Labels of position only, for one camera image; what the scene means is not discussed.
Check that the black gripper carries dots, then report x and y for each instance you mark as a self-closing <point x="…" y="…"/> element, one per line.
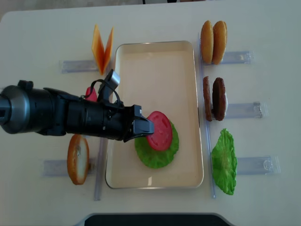
<point x="125" y="123"/>

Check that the red tomato slice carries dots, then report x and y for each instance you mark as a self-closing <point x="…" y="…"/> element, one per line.
<point x="92" y="94"/>
<point x="162" y="137"/>

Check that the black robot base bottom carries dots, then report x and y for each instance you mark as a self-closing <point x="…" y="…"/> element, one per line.
<point x="154" y="219"/>

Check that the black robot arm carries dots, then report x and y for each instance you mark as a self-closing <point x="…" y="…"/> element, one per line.
<point x="52" y="112"/>

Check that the green lettuce leaf on tray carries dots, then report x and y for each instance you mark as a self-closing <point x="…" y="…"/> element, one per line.
<point x="157" y="159"/>

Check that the upright white bread slice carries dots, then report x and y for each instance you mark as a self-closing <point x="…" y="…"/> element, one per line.
<point x="78" y="159"/>

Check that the light brown meat patty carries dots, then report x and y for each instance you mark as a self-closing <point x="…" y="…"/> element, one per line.
<point x="207" y="98"/>

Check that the dark brown meat patty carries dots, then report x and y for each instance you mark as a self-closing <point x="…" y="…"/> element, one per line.
<point x="219" y="99"/>

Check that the upright green lettuce leaf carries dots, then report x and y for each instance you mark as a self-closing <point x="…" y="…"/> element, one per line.
<point x="225" y="163"/>

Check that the cream rectangular tray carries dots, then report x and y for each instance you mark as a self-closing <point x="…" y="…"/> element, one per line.
<point x="158" y="77"/>

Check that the left golden bun slice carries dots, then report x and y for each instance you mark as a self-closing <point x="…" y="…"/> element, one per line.
<point x="207" y="42"/>

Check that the golden bun slice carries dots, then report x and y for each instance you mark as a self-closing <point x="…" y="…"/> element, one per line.
<point x="220" y="41"/>
<point x="207" y="42"/>

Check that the right golden bun slice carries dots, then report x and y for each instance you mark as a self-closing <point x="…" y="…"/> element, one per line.
<point x="220" y="41"/>

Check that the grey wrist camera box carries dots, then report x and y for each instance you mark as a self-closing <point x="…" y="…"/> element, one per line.
<point x="112" y="79"/>

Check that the clear holder rail cheese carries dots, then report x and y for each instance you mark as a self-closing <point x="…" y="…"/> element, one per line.
<point x="78" y="66"/>

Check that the long clear right rail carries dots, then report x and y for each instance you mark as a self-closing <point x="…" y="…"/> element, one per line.
<point x="206" y="123"/>

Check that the clear holder rail bread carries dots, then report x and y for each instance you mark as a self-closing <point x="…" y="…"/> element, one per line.
<point x="58" y="168"/>

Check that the clear holder rail patties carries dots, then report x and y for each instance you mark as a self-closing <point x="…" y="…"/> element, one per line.
<point x="248" y="110"/>

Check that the clear holder rail buns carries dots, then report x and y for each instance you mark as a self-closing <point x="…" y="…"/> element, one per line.
<point x="238" y="57"/>

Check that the clear holder rail lettuce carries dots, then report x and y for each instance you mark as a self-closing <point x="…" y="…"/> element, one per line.
<point x="265" y="165"/>

